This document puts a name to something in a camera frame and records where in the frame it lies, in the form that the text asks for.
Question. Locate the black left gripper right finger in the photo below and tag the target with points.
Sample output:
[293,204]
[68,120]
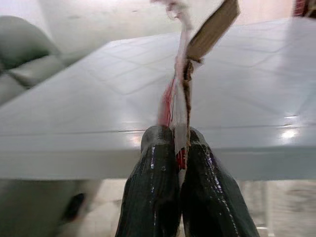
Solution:
[209,197]

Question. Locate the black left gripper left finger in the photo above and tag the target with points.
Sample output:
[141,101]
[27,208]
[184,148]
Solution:
[153,187]

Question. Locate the torn brown cardboard trash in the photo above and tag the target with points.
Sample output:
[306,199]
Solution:
[181,118]

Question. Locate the grey folding table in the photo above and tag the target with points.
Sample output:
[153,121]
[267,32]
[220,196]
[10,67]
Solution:
[98,98]

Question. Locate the dark green leather sofa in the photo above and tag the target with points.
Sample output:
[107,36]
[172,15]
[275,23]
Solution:
[22,49]

